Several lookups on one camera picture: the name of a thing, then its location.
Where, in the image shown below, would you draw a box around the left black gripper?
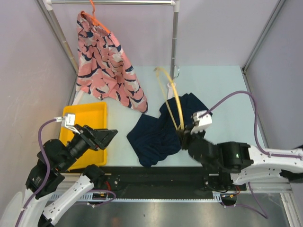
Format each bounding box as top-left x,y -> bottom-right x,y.
60,123 -> 118,170

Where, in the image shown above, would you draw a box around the cream yellow hanger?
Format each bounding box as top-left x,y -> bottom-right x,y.
154,67 -> 185,130

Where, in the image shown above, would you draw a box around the navy blue shorts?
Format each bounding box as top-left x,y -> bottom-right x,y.
127,93 -> 208,167

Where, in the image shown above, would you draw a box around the pink patterned shorts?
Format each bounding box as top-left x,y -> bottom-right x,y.
76,11 -> 148,113

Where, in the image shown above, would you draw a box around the orange hanger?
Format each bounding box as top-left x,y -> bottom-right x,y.
82,0 -> 111,34

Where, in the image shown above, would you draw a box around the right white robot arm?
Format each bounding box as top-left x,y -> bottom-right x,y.
177,127 -> 303,190

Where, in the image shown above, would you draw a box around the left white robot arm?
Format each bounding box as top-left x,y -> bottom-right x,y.
15,124 -> 118,227

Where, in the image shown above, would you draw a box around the metal clothes rack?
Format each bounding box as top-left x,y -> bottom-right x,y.
45,0 -> 182,100

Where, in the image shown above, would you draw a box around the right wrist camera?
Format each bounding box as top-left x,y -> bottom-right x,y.
190,110 -> 213,134

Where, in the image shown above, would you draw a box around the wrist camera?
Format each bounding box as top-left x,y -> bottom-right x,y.
190,110 -> 213,134
54,113 -> 80,134

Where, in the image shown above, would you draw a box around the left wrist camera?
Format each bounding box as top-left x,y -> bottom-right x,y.
54,113 -> 80,134

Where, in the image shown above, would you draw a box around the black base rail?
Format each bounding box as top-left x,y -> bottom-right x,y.
61,165 -> 247,206

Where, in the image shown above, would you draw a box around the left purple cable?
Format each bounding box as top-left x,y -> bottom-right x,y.
15,117 -> 117,225

